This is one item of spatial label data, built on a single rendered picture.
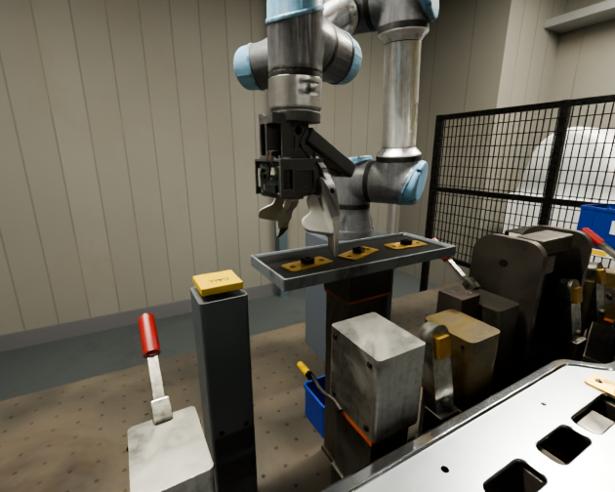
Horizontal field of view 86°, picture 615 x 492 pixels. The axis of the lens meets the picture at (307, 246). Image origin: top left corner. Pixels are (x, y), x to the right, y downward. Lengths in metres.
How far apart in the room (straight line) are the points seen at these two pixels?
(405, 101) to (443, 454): 0.72
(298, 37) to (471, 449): 0.54
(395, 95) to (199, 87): 2.22
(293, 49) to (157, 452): 0.47
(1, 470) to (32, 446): 0.06
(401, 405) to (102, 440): 0.73
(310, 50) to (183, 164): 2.44
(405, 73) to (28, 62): 2.47
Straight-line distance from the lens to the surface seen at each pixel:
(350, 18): 0.92
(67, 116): 2.87
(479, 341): 0.55
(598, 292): 0.97
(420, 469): 0.46
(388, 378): 0.43
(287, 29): 0.49
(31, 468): 1.02
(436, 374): 0.52
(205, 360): 0.52
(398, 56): 0.90
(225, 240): 3.02
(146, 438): 0.42
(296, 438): 0.89
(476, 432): 0.52
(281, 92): 0.48
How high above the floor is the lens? 1.34
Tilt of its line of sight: 15 degrees down
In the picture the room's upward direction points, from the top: straight up
